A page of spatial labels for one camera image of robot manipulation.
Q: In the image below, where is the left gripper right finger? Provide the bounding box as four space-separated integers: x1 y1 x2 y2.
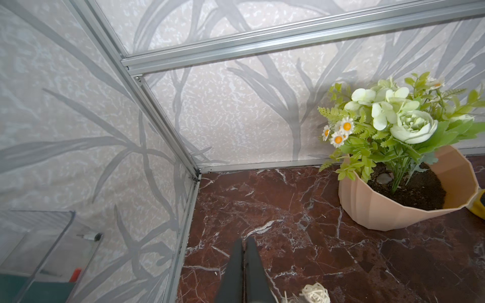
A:
245 237 276 303

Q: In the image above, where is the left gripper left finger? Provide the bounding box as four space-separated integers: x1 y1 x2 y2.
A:
214 239 244 303

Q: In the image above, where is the potted white flower plant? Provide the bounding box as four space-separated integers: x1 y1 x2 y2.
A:
319 73 484 231

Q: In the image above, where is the black and yellow glove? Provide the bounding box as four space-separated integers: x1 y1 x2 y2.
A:
466 189 485 220

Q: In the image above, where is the clear plastic wall tray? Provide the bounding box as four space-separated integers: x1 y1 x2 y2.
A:
1 210 103 302

